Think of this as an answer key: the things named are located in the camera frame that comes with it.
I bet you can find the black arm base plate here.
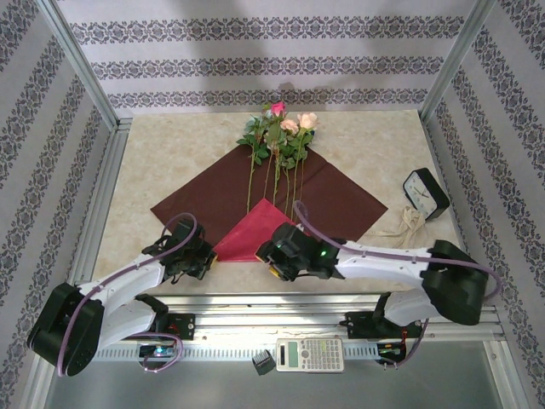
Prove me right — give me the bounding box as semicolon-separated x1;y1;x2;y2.
163;313;197;342
347;309;423;341

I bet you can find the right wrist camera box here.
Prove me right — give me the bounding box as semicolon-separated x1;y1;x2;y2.
271;222;308;252

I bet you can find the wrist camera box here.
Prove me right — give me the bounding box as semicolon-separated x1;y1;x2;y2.
271;222;308;252
168;216;206;247

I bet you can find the small salmon fake rose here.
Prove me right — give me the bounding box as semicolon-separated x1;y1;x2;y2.
260;127;278;199

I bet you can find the steel sheet panel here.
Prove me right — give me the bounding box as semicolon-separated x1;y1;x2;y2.
25;343;523;409

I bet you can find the beige ribbon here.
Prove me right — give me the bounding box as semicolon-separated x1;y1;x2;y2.
369;205;427;249

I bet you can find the grey scientific calculator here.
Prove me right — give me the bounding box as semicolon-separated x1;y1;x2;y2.
275;336;345;374

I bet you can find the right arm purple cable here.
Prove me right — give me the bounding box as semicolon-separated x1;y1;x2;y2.
292;199;499;371

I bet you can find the perforated metal cable tray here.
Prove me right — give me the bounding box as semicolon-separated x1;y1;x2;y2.
91;343;382;362

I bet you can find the aluminium frame post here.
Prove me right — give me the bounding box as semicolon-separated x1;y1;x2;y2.
418;0;498;124
35;0;121;131

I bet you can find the hot pink fake rose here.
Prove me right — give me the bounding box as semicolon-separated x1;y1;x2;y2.
266;101;287;205

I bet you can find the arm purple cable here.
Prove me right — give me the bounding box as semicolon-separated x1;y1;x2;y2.
56;211;199;378
292;199;499;371

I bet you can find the aluminium side rail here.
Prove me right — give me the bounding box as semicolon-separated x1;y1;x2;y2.
420;118;485;307
67;118;131;299

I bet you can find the light teal fake flower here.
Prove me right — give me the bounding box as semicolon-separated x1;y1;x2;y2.
236;113;270;213

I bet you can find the peach pink fake rose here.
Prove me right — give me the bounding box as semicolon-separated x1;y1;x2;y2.
278;118;301;214

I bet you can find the red maroon wrapping paper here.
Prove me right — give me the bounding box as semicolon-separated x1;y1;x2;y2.
149;146;390;262

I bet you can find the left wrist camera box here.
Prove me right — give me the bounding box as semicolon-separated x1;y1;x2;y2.
168;216;206;247

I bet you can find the small black ribbed block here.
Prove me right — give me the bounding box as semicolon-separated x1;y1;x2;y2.
251;349;273;376

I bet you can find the aluminium front rail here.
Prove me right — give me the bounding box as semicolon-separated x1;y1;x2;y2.
40;291;508;342

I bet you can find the pale peach fake rose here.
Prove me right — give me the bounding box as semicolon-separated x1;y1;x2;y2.
293;112;319;212

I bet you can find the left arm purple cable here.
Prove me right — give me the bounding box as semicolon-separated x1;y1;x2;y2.
56;211;199;378

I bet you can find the black alarm clock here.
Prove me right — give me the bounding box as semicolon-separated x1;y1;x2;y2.
402;167;451;222

